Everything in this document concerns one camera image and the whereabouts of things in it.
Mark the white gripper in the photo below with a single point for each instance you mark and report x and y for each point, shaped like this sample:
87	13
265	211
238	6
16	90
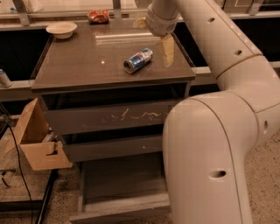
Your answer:
157	24

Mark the grey metal railing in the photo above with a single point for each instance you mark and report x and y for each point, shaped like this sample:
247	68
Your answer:
17	87

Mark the open cardboard box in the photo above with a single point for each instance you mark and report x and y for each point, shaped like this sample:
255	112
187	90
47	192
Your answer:
31	133

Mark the grey middle drawer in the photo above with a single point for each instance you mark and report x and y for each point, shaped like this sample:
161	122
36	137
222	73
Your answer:
113	148

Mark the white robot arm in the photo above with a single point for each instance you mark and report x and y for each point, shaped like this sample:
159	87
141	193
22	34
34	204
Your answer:
206	137

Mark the blue silver redbull can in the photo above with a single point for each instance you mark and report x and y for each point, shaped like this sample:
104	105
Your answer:
138	60

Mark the white bowl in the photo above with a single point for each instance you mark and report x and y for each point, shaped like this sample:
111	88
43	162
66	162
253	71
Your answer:
62	29

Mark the crumpled red chip bag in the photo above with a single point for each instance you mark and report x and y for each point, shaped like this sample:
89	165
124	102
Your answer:
98	16

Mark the grey top drawer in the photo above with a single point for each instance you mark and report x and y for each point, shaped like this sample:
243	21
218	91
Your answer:
108	117

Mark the grey drawer cabinet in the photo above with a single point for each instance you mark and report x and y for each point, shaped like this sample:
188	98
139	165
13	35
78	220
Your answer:
107	90

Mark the grey open bottom drawer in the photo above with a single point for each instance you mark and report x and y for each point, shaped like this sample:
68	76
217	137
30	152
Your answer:
122	188

